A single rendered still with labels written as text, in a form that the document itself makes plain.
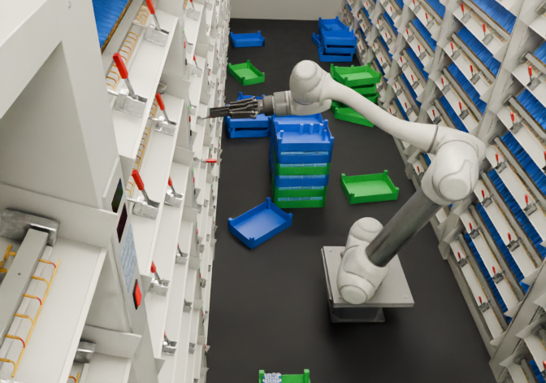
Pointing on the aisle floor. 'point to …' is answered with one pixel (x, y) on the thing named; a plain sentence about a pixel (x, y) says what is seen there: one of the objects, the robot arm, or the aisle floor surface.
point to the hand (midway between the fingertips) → (219, 111)
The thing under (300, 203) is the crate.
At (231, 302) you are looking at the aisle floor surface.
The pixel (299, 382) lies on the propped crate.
